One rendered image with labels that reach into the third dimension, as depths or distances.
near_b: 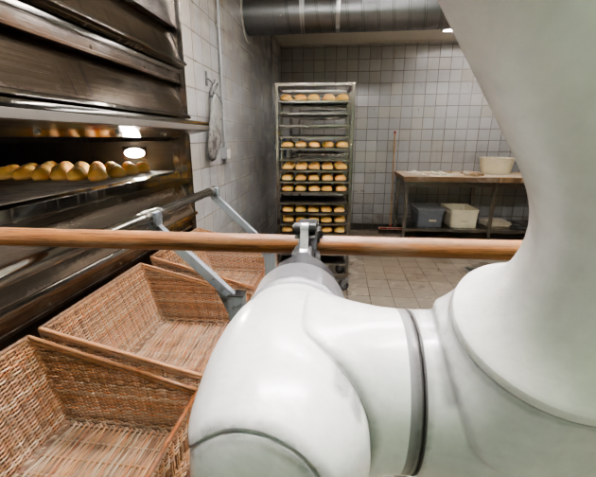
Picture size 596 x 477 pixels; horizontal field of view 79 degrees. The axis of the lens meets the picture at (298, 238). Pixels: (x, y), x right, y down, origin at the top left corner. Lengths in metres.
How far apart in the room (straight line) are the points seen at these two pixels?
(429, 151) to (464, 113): 0.68
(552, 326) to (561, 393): 0.03
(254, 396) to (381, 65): 5.47
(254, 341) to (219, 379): 0.03
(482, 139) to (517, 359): 5.64
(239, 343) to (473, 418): 0.13
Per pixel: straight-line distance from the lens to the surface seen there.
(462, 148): 5.74
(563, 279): 0.19
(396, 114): 5.54
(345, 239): 0.55
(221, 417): 0.19
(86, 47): 1.53
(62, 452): 1.22
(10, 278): 0.67
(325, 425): 0.18
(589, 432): 0.22
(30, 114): 1.06
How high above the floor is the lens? 1.35
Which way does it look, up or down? 15 degrees down
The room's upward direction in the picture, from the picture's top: straight up
